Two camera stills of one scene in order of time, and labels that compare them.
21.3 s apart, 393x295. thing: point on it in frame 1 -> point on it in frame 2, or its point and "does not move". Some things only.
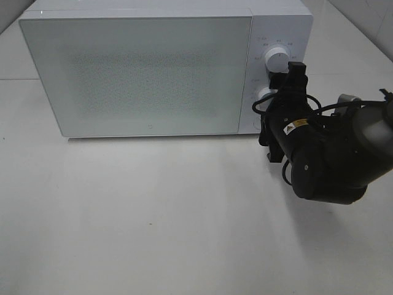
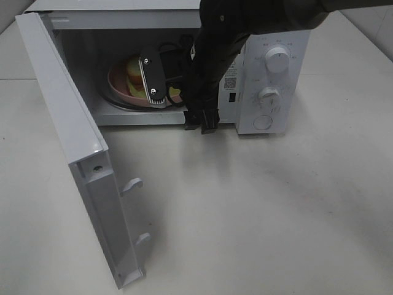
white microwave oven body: x=172 y=67 does not move
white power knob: x=276 y=60 does not move
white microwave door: x=143 y=75 -> x=84 y=147
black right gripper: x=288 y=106 -> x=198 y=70
